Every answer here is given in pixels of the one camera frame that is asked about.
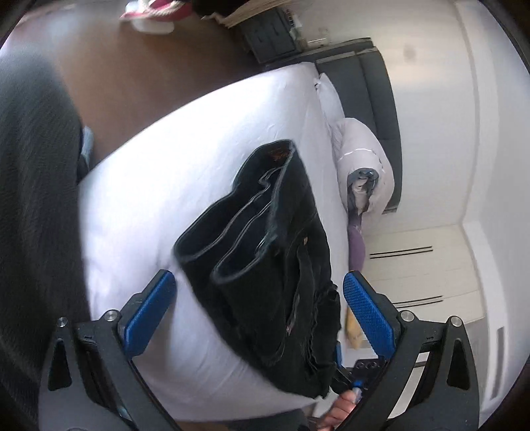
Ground person's dark grey clothing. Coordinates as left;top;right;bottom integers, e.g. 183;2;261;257
0;62;97;431

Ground white pillow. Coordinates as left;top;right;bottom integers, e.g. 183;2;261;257
315;74;347;137

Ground dark grey padded headboard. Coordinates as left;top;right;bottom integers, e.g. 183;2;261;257
317;45;402;215

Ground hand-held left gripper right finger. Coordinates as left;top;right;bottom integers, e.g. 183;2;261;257
342;270;493;431

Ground bed with white sheet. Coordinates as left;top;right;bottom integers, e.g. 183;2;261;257
77;62;366;416

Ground person's right hand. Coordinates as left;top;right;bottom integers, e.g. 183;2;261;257
319;392;359;431

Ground black pants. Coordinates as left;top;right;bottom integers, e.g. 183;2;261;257
173;140;344;401

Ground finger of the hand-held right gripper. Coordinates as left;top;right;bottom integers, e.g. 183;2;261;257
330;343;353;393

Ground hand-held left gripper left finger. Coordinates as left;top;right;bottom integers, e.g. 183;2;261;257
39;269;179;431

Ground white wardrobe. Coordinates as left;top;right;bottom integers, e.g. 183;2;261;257
356;224;489;365

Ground dark grey nightstand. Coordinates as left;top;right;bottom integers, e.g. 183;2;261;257
242;10;299;65

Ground white and grey duvet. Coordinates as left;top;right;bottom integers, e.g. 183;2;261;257
331;118;395;216

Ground yellow pillow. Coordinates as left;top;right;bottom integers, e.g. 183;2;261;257
344;307;366;349

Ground purple pillow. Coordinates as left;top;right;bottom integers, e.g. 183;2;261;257
347;215;367;273

